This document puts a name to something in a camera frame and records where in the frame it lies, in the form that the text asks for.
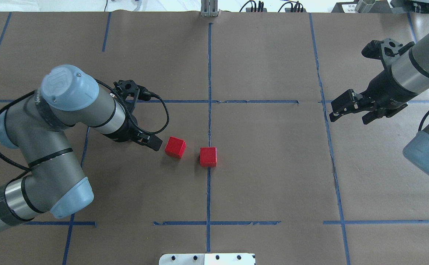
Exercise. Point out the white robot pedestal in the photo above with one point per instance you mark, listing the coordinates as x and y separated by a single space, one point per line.
208 259

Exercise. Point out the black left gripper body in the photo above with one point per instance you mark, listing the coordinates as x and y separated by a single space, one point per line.
127 129

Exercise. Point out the metal cup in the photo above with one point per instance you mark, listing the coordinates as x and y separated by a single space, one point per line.
364 6

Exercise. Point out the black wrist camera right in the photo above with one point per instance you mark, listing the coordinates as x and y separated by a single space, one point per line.
387 51

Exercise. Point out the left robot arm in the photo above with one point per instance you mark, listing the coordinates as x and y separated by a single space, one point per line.
32 138

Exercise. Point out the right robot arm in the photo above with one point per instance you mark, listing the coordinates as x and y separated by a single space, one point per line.
404 77

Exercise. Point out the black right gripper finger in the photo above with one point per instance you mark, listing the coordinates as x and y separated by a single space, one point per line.
348 102
373 115

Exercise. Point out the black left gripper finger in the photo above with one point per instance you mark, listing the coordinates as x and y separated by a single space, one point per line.
151 141

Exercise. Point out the red block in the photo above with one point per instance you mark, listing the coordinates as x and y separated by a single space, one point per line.
175 147
208 156

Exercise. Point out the aluminium frame post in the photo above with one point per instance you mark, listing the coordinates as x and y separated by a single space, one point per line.
209 8

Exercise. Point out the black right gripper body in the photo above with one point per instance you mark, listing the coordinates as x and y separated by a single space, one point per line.
383 89

